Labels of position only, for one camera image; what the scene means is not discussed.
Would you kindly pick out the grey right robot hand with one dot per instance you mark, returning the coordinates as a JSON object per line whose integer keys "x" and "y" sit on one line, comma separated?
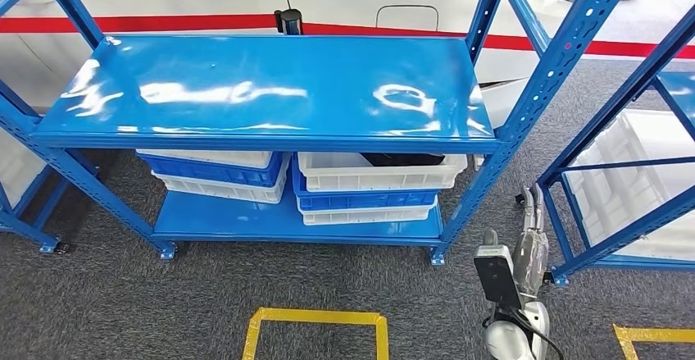
{"x": 532, "y": 260}

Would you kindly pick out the blue metal shelf rack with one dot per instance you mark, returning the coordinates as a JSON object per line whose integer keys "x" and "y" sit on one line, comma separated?
{"x": 624, "y": 232}
{"x": 27, "y": 232}
{"x": 271, "y": 86}

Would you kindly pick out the metal floor socket plate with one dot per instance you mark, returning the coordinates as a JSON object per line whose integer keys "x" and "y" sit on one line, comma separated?
{"x": 478, "y": 163}

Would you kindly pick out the large white plastic crate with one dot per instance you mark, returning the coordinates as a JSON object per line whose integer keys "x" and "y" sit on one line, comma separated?
{"x": 16, "y": 167}
{"x": 651, "y": 140}
{"x": 662, "y": 243}

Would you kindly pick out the yellow floor tape square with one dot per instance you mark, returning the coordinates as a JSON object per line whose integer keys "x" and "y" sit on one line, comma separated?
{"x": 315, "y": 315}
{"x": 651, "y": 336}

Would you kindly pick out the red barrier belt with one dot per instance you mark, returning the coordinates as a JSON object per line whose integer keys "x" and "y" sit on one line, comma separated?
{"x": 163, "y": 23}

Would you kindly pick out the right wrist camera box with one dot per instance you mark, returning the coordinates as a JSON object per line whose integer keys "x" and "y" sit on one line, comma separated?
{"x": 497, "y": 276}

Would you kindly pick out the black plastic frame part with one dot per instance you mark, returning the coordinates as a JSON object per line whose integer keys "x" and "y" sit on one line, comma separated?
{"x": 402, "y": 159}

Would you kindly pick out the black barrier post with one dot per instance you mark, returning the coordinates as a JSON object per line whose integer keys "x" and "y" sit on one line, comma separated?
{"x": 289, "y": 22}

